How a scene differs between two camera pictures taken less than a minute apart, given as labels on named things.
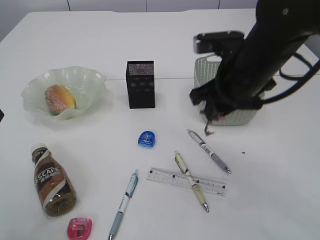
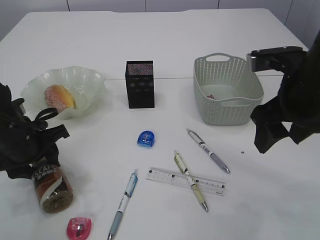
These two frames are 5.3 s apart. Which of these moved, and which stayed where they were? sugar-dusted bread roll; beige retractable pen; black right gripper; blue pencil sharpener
Moved: black right gripper
Stayed: beige retractable pen; sugar-dusted bread roll; blue pencil sharpener
